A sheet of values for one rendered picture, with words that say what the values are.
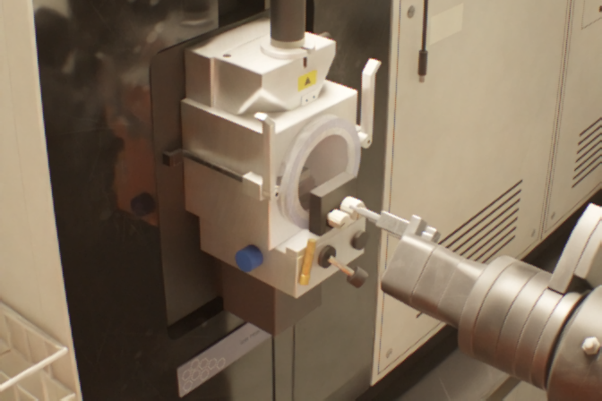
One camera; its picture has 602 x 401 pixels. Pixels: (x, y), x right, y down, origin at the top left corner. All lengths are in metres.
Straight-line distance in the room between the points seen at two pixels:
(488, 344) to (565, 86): 0.73
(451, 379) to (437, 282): 0.61
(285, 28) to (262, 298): 0.23
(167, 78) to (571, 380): 0.36
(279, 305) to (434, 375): 0.51
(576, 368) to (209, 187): 0.32
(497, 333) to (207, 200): 0.26
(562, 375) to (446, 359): 0.69
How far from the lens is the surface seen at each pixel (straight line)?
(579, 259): 0.69
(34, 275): 0.78
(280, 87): 0.75
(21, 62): 0.68
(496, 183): 1.27
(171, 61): 0.77
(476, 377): 1.32
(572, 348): 0.66
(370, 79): 0.79
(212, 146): 0.78
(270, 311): 0.85
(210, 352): 0.91
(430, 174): 1.11
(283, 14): 0.75
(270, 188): 0.73
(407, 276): 0.71
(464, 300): 0.70
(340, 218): 0.77
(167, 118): 0.78
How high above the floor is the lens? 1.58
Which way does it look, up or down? 29 degrees down
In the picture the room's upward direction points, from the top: 1 degrees clockwise
